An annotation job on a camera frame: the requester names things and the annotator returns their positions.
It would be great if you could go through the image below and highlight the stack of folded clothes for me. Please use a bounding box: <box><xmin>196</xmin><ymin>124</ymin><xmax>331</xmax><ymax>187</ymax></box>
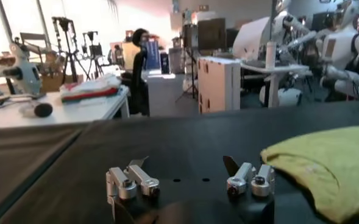
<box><xmin>59</xmin><ymin>72</ymin><xmax>123</xmax><ymax>103</ymax></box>

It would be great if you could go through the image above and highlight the white office desk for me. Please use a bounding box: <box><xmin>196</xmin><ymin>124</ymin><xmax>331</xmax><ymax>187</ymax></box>
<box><xmin>0</xmin><ymin>85</ymin><xmax>130</xmax><ymax>130</ymax></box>

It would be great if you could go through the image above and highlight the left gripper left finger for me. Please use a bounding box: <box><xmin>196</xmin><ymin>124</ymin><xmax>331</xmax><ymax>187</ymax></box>
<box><xmin>105</xmin><ymin>156</ymin><xmax>161</xmax><ymax>205</ymax></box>

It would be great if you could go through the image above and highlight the black camera tripod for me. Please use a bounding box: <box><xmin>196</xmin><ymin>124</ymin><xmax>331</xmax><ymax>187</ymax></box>
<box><xmin>81</xmin><ymin>30</ymin><xmax>105</xmax><ymax>80</ymax></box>
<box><xmin>51</xmin><ymin>16</ymin><xmax>90</xmax><ymax>85</ymax></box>

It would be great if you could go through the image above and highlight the yellow t-shirt with print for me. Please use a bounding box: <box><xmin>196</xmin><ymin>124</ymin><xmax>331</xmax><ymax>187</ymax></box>
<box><xmin>260</xmin><ymin>125</ymin><xmax>359</xmax><ymax>224</ymax></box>

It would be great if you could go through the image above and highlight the white water bottle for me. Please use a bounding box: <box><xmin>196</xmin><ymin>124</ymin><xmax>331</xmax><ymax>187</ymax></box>
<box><xmin>265</xmin><ymin>41</ymin><xmax>277</xmax><ymax>69</ymax></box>

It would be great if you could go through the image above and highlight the brown cardboard box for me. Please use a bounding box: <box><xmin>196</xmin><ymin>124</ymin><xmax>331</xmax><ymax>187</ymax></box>
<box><xmin>40</xmin><ymin>72</ymin><xmax>84</xmax><ymax>94</ymax></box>

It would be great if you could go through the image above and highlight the tall white cardboard box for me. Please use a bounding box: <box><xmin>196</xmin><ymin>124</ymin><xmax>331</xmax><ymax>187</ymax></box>
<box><xmin>197</xmin><ymin>56</ymin><xmax>243</xmax><ymax>114</ymax></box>

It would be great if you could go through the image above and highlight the white humanoid robot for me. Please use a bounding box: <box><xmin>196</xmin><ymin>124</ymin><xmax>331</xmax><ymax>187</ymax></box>
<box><xmin>0</xmin><ymin>42</ymin><xmax>43</xmax><ymax>98</ymax></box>
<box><xmin>319</xmin><ymin>0</ymin><xmax>359</xmax><ymax>98</ymax></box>

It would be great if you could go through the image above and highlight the small white standing desk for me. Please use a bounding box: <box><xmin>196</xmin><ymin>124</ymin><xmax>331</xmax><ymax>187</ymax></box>
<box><xmin>240</xmin><ymin>62</ymin><xmax>311</xmax><ymax>108</ymax></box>

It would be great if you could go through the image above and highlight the black office chair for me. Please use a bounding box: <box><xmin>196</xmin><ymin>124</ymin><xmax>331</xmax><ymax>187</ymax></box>
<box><xmin>121</xmin><ymin>28</ymin><xmax>151</xmax><ymax>117</ymax></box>

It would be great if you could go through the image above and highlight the black light stand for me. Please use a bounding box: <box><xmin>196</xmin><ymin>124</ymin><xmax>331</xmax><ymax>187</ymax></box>
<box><xmin>176</xmin><ymin>45</ymin><xmax>198</xmax><ymax>103</ymax></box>

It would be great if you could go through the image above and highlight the black monitor on stand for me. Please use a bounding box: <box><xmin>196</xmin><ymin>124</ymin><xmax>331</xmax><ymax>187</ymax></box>
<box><xmin>197</xmin><ymin>18</ymin><xmax>227</xmax><ymax>51</ymax></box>

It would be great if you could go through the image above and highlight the large black tablecloth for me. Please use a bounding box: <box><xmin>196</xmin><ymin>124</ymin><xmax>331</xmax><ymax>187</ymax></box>
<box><xmin>0</xmin><ymin>97</ymin><xmax>359</xmax><ymax>224</ymax></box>

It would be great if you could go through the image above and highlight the white rounded robot base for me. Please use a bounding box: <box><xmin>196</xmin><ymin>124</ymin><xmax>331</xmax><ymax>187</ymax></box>
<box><xmin>259</xmin><ymin>86</ymin><xmax>303</xmax><ymax>107</ymax></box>

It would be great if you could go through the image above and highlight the brownish black table cover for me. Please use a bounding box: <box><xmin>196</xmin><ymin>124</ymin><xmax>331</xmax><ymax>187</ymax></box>
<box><xmin>0</xmin><ymin>121</ymin><xmax>88</xmax><ymax>217</ymax></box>

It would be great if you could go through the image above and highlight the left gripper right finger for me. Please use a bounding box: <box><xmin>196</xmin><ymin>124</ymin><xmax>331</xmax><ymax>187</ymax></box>
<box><xmin>222</xmin><ymin>155</ymin><xmax>275</xmax><ymax>197</ymax></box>

